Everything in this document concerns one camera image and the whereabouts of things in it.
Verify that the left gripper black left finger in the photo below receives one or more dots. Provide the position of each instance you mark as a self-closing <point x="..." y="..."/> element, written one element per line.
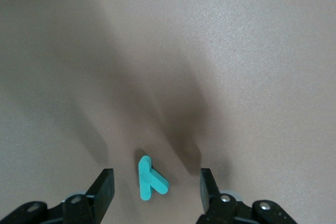
<point x="86" y="208"/>

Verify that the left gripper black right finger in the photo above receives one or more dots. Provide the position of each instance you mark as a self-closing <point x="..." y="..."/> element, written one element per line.
<point x="223" y="208"/>

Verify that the teal letter y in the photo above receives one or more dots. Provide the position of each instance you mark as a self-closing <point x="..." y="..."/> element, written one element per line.
<point x="145" y="179"/>

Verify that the brown table cover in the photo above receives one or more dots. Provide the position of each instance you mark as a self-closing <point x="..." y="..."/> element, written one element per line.
<point x="236" y="51"/>

